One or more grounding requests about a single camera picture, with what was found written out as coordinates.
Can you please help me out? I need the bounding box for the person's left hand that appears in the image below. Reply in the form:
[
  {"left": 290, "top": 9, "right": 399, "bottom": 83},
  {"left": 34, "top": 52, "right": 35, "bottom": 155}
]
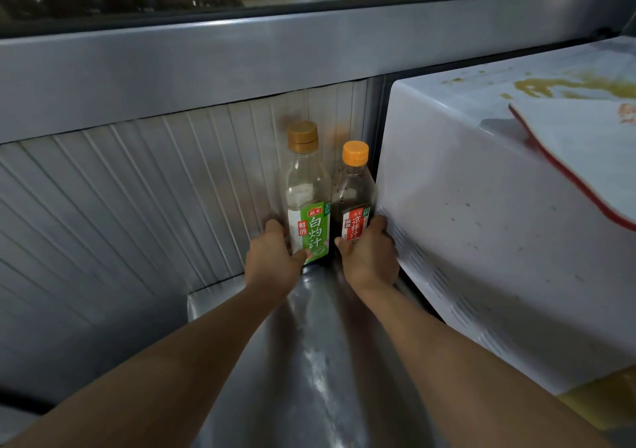
[{"left": 243, "top": 219, "right": 310, "bottom": 301}]

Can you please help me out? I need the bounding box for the person's right hand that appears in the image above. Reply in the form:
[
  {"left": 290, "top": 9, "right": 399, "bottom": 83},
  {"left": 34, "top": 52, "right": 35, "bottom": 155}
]
[{"left": 334, "top": 215, "right": 400, "bottom": 293}]

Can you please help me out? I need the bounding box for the red label dark sauce bottle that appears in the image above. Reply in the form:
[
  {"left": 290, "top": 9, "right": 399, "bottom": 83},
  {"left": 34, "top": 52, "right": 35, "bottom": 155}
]
[{"left": 331, "top": 140, "right": 378, "bottom": 254}]

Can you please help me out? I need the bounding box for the green label sauce bottle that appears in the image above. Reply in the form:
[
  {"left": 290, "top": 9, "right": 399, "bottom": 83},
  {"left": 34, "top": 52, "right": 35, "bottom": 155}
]
[{"left": 284, "top": 121, "right": 332, "bottom": 266}]

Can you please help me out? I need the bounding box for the person's left forearm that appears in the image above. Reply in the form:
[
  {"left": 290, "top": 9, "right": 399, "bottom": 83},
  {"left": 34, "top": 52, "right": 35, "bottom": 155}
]
[{"left": 0, "top": 276, "right": 296, "bottom": 448}]

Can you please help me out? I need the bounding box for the person's right forearm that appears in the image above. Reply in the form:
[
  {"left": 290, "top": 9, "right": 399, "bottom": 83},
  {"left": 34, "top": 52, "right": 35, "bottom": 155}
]
[{"left": 355, "top": 281, "right": 617, "bottom": 448}]

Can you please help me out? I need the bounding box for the white microwave oven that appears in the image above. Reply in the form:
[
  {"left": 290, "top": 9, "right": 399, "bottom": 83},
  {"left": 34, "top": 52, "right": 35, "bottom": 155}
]
[{"left": 375, "top": 36, "right": 636, "bottom": 396}]

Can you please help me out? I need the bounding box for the white cloth with red edge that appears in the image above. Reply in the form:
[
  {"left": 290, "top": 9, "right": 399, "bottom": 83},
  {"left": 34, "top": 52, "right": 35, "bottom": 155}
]
[{"left": 509, "top": 100, "right": 636, "bottom": 232}]

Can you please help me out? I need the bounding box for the stainless steel shelf rail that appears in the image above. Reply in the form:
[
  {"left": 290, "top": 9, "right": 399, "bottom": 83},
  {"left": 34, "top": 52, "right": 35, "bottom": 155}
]
[{"left": 0, "top": 0, "right": 636, "bottom": 144}]

